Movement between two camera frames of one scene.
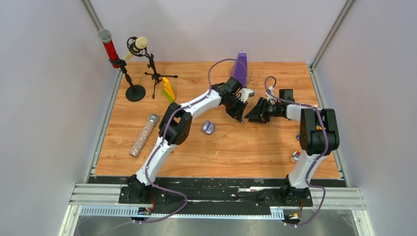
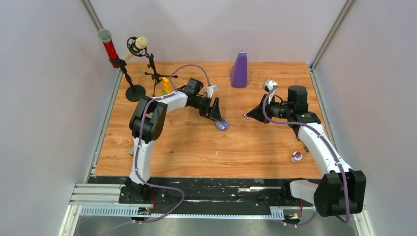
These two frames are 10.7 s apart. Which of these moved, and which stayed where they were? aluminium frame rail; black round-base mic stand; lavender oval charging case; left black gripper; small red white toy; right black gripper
Moved: left black gripper; lavender oval charging case
Stayed: aluminium frame rail; black round-base mic stand; small red white toy; right black gripper
